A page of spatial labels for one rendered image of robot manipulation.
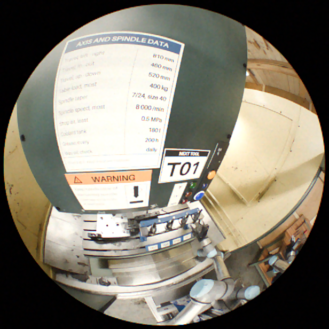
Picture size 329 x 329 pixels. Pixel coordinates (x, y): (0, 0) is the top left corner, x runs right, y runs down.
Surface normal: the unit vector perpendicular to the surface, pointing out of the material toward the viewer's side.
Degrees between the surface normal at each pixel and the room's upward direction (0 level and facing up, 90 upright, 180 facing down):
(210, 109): 90
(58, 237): 24
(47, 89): 90
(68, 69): 90
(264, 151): 90
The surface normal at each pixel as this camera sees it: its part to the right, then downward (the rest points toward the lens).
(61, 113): 0.33, 0.55
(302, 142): -0.93, 0.04
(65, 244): 0.50, -0.80
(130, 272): 0.04, -0.82
